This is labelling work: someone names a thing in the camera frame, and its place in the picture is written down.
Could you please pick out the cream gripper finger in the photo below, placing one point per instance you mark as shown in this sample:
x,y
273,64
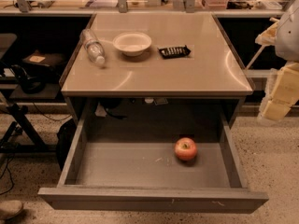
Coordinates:
x,y
281,92
268,36

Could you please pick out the red apple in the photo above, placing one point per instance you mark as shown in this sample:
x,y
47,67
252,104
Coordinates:
x,y
185,149

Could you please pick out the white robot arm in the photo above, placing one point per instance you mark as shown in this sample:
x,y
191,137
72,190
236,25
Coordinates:
x,y
287,39

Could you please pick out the grey counter cabinet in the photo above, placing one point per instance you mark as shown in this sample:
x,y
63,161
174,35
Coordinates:
x,y
211,69

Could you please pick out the grey open drawer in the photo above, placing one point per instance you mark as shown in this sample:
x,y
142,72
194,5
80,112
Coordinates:
x,y
130,164

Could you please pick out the white cane stick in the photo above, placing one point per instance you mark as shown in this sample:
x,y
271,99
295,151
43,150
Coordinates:
x,y
260,50

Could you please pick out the black snack bar wrapper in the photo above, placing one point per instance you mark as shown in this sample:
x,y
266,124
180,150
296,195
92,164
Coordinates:
x,y
174,52

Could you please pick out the white ceramic bowl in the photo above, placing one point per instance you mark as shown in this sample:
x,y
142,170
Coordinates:
x,y
132,43

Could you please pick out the clear plastic water bottle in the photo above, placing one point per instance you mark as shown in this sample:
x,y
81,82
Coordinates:
x,y
93,47

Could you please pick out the dark box with label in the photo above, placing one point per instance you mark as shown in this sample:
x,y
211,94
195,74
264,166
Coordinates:
x,y
44,63

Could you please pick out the black headphones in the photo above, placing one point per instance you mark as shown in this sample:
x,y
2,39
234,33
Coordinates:
x,y
29,85

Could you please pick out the black metal stand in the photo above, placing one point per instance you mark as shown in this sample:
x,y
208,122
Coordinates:
x,y
21,125

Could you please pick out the grey shoe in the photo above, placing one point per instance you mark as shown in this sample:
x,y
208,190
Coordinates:
x,y
10,209

